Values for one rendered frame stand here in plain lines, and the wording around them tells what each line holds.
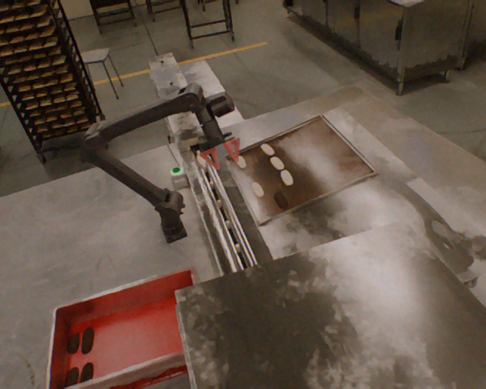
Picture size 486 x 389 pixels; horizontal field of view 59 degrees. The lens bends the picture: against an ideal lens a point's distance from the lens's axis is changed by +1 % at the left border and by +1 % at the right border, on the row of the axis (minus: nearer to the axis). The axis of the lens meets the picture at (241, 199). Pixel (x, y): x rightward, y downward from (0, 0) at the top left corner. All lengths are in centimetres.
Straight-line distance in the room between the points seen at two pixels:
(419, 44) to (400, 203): 281
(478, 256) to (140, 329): 105
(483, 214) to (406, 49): 258
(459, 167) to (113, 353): 153
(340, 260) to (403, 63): 343
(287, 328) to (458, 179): 131
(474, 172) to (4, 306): 189
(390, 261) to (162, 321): 82
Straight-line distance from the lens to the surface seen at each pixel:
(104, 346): 150
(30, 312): 173
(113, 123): 149
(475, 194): 191
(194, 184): 192
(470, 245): 146
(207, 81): 298
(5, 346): 168
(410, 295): 87
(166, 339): 144
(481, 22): 481
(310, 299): 84
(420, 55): 431
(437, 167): 202
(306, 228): 154
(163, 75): 293
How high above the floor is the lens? 197
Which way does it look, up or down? 39 degrees down
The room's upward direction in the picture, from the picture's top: 9 degrees counter-clockwise
